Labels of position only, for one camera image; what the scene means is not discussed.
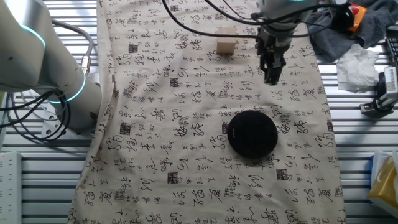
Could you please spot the wooden cube block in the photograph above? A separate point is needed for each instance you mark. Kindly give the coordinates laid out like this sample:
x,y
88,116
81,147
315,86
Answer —
x,y
226,46

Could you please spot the beige calligraphy print cloth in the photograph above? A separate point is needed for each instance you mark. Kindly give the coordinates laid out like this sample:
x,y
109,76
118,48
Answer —
x,y
171,124

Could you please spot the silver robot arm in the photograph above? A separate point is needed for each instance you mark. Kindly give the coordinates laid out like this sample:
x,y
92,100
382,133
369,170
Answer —
x,y
31,62

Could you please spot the small camera on stand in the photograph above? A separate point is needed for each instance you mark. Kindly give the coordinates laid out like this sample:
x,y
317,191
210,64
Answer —
x,y
387,93

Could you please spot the orange emergency stop box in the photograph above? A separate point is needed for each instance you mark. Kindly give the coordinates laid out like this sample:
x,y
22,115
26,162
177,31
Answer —
x,y
359,18

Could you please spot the black round scale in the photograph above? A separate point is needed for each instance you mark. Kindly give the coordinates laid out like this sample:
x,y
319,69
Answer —
x,y
252,133

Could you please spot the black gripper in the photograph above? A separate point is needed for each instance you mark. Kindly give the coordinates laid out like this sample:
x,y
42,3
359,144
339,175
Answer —
x,y
273,46

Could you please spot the white crumpled tissue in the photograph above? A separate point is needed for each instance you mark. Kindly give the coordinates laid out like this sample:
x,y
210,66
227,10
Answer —
x,y
357,68

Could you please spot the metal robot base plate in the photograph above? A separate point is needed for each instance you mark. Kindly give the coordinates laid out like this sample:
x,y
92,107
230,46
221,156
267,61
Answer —
x,y
51,126

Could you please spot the yellow tissue pack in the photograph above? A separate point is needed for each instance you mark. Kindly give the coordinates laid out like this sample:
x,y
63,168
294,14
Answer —
x,y
385,183

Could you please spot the white power strip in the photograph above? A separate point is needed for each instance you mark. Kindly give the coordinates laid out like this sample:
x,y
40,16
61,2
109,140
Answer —
x,y
11,186

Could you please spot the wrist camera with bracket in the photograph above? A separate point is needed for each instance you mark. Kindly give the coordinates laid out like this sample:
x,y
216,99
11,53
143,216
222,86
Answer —
x,y
342,17

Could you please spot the black keyboard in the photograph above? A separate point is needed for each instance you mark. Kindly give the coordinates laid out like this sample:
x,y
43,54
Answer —
x,y
393,46

